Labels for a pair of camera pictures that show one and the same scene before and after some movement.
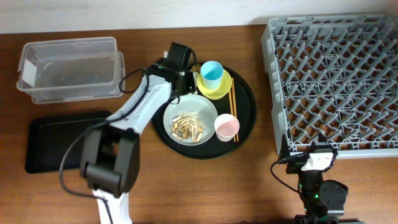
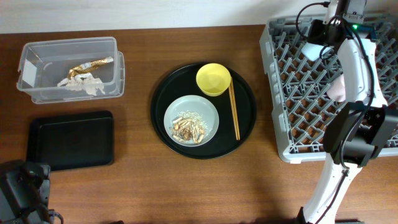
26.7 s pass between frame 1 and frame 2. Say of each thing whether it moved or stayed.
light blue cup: moved
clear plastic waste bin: stayed
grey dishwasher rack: stayed
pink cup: moved
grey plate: stayed
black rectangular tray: stayed
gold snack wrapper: moved
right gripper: moved
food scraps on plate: stayed
